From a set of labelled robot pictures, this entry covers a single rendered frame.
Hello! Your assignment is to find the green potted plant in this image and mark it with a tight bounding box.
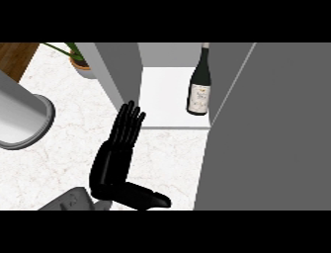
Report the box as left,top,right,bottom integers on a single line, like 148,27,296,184
43,42,98,80

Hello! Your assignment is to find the large dark grey cabinet door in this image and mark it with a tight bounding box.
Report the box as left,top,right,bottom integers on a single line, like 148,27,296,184
193,42,331,211

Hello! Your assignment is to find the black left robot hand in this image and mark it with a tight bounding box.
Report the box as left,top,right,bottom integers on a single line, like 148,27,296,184
88,100,173,211

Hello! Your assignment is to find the grey open cabinet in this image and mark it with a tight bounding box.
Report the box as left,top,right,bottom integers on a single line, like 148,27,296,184
74,42,212,130

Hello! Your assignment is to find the dark green wine bottle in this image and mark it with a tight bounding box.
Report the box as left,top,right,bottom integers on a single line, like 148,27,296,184
185,42,212,117

